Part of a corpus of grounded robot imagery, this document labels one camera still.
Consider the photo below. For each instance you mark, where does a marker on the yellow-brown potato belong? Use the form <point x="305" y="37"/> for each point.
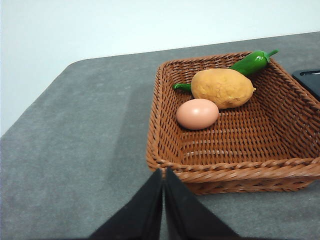
<point x="220" y="87"/>

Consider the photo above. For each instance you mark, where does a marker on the brown wicker basket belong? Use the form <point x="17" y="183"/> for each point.
<point x="237" y="140"/>

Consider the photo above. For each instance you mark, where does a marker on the dark rectangular tray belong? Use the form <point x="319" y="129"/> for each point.
<point x="310" y="82"/>

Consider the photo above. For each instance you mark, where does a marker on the pale brown egg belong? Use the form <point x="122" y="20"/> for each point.
<point x="197" y="113"/>

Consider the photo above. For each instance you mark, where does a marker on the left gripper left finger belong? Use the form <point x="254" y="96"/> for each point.
<point x="140" y="217"/>

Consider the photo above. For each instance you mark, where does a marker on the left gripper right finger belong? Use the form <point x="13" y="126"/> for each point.
<point x="187" y="217"/>

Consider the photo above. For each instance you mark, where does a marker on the green chili pepper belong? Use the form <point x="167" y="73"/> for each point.
<point x="250" y="63"/>

